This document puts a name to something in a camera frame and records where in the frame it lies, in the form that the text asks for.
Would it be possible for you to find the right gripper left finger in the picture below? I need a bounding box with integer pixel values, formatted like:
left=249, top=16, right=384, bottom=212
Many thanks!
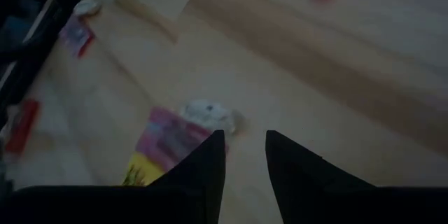
left=146, top=129, right=228, bottom=224

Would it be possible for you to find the red Skittles candy pack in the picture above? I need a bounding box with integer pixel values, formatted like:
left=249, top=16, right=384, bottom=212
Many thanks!
left=57, top=13, right=96, bottom=60
left=5, top=98, right=41, bottom=155

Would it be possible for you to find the white Whoppers candy pack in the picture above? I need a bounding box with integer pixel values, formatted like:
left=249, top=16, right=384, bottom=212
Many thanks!
left=71, top=0, right=104, bottom=18
left=180, top=98, right=242, bottom=136

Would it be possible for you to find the yellow pink packet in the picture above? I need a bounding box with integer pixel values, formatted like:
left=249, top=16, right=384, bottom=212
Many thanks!
left=134, top=106, right=228, bottom=174

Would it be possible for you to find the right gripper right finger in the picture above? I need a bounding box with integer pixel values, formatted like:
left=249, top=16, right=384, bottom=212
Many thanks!
left=265, top=129, right=375, bottom=224

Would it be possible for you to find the yellow Sour Patch pack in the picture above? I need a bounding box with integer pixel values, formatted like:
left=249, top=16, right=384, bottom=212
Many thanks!
left=120, top=150, right=167, bottom=187

